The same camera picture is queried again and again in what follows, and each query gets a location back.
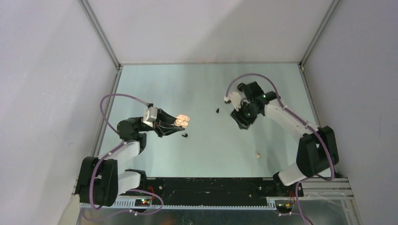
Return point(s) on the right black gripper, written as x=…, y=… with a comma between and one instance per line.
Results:
x=243, y=123

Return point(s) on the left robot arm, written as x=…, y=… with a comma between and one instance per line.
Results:
x=102, y=179

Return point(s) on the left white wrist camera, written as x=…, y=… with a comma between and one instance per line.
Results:
x=150, y=115

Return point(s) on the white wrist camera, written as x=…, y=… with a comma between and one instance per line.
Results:
x=150, y=115
x=234, y=98

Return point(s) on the aluminium frame rail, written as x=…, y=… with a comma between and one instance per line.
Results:
x=313, y=189

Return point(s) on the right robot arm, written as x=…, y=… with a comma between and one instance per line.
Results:
x=317, y=146

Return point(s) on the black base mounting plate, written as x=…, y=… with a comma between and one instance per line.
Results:
x=218, y=192

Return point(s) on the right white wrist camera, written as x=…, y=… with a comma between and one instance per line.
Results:
x=234, y=98

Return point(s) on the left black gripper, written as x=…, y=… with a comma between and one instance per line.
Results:
x=164, y=131

